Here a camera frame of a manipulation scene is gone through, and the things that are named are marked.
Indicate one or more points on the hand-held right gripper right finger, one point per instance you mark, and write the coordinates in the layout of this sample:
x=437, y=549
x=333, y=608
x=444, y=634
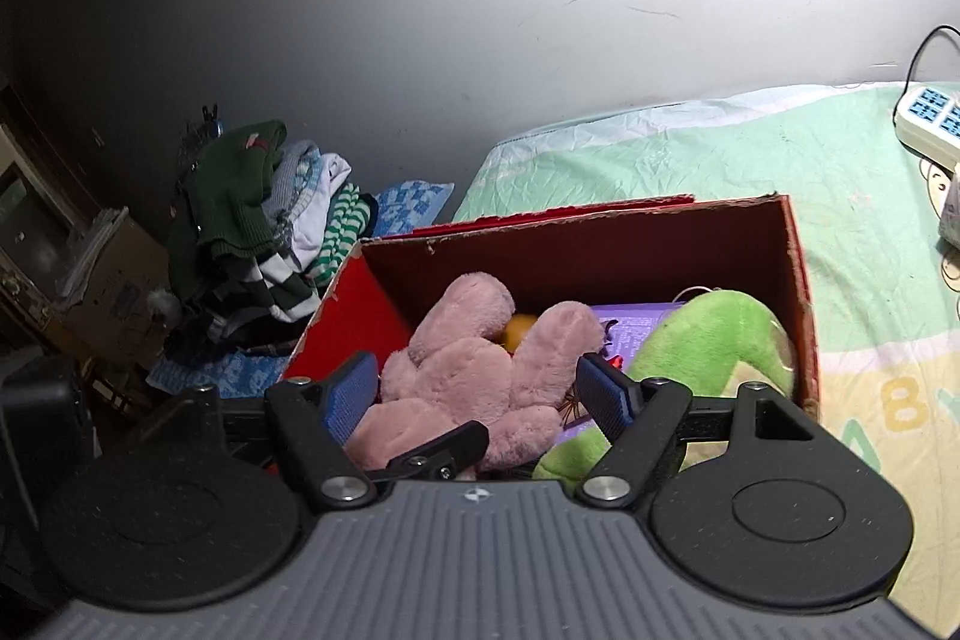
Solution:
x=604, y=397

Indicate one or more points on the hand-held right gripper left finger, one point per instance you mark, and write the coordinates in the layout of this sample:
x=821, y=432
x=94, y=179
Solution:
x=354, y=394

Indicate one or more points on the pink plush toy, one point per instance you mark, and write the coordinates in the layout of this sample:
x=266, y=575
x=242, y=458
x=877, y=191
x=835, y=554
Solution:
x=465, y=377

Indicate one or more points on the red cardboard box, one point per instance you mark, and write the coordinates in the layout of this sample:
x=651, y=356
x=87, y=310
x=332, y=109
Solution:
x=600, y=250

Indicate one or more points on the purple book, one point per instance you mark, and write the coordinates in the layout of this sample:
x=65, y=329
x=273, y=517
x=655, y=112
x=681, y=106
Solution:
x=634, y=325

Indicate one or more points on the orange fruit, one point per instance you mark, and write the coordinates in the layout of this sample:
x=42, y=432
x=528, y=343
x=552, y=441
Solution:
x=519, y=332

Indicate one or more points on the green plush toy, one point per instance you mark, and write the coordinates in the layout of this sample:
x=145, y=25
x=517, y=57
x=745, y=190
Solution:
x=705, y=340

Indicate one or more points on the black white striped garment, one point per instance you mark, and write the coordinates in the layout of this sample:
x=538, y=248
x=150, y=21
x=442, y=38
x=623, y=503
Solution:
x=281, y=287

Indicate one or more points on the brown cardboard box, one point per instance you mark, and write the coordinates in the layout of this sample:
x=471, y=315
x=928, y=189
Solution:
x=112, y=287

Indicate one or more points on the green white striped garment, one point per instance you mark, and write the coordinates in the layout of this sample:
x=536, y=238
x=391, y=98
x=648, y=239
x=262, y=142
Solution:
x=341, y=235

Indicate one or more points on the stack of papers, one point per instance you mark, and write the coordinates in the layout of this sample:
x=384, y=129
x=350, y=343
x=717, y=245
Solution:
x=90, y=250

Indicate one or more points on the blue patterned towel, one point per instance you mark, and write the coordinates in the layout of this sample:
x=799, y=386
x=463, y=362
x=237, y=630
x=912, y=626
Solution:
x=412, y=205

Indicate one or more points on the wooden cabinet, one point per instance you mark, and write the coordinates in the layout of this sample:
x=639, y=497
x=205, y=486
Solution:
x=30, y=212

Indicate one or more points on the grey blue garment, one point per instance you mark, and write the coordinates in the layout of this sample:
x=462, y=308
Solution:
x=289, y=190

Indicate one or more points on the dark green sweater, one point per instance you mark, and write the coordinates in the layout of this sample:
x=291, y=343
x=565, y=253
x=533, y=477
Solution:
x=229, y=197

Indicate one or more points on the green printed bedsheet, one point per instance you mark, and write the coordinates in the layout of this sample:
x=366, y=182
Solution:
x=862, y=280

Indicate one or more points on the white power strip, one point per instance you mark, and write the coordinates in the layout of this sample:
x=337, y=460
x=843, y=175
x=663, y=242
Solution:
x=926, y=119

